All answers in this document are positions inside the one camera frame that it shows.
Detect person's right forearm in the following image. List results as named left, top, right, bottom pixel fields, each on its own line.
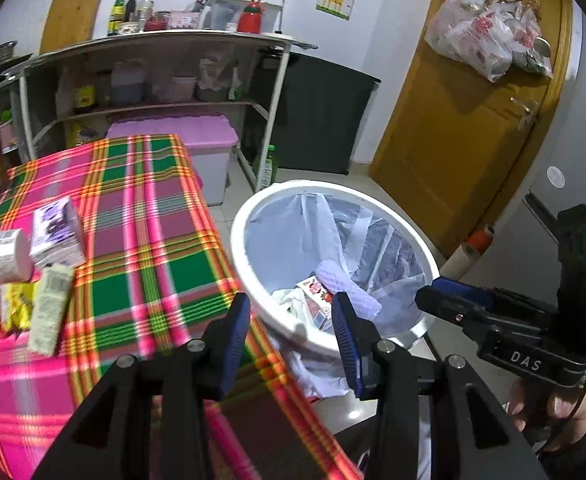
left=538, top=410, right=586, bottom=480

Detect blue liquid jug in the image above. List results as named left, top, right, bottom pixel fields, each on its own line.
left=110, top=60, right=146, bottom=106

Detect white plastic jug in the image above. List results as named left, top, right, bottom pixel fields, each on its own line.
left=56, top=67, right=76, bottom=116

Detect white shelf unit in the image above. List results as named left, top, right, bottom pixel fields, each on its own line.
left=3, top=29, right=319, bottom=192

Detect yellow snack wrapper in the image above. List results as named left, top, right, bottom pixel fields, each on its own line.
left=0, top=281, right=39, bottom=332

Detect yellow label soy bottle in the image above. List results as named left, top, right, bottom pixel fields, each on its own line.
left=73, top=72, right=96, bottom=113

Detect white tissue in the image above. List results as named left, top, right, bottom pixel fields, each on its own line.
left=273, top=287, right=319, bottom=326

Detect black cabinet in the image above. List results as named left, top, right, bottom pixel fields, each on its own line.
left=245, top=52, right=381, bottom=177

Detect white round trash bin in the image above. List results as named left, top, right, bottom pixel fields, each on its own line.
left=230, top=179, right=441, bottom=361

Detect storage box with pink lid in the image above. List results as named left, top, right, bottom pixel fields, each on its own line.
left=106, top=114, right=239, bottom=206

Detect white yogurt bottle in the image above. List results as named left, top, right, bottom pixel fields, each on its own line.
left=0, top=228, right=33, bottom=282

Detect purple milk carton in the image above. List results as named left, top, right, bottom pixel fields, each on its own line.
left=28, top=196, right=86, bottom=267

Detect crumpled plastic bag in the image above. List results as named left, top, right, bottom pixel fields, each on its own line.
left=196, top=57, right=239, bottom=102

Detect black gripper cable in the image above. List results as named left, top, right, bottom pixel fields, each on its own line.
left=538, top=360, right=586, bottom=456

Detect red jar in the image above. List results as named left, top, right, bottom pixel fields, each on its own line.
left=143, top=11, right=170, bottom=32

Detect yellow food bag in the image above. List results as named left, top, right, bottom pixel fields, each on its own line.
left=66, top=125, right=99, bottom=148

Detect metal door handle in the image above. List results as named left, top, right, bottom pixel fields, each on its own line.
left=510, top=96, right=540, bottom=132

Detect hanging plastic bags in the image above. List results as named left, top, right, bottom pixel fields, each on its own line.
left=424, top=0, right=554, bottom=83

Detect red milk carton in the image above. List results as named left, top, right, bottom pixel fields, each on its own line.
left=295, top=279, right=335, bottom=331

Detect white blue foam sleeve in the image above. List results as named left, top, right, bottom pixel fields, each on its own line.
left=314, top=259, right=381, bottom=320

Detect pale green packet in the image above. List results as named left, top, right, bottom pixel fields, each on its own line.
left=27, top=263, right=75, bottom=357

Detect green drink bottle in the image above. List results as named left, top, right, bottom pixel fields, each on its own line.
left=258, top=145, right=279, bottom=191

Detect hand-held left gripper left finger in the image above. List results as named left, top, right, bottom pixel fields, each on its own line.
left=32, top=292, right=251, bottom=480

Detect clear plastic container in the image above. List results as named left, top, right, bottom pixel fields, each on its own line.
left=208, top=0, right=283, bottom=35

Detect orange white spray can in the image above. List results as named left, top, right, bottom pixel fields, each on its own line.
left=445, top=227, right=496, bottom=278

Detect person's right hand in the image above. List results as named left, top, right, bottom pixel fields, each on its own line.
left=508, top=377, right=586, bottom=436

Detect pink plastic bowl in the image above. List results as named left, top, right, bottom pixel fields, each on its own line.
left=150, top=76, right=196, bottom=102

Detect pink green plaid tablecloth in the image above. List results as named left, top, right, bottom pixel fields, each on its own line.
left=0, top=134, right=364, bottom=480

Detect wooden cutting board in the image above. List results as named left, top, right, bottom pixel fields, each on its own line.
left=39, top=0, right=111, bottom=55

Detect pink utensil basket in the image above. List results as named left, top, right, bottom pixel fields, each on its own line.
left=167, top=10, right=201, bottom=30

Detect yellow wooden door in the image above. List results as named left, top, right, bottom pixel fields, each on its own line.
left=368, top=0, right=574, bottom=261

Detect translucent plastic bin liner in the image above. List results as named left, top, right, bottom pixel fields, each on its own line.
left=245, top=190, right=431, bottom=401

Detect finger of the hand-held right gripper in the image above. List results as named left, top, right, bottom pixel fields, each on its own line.
left=415, top=286, right=504, bottom=341
left=430, top=277, right=560, bottom=322

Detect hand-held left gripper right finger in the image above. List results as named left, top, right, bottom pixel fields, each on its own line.
left=331, top=291, right=548, bottom=480

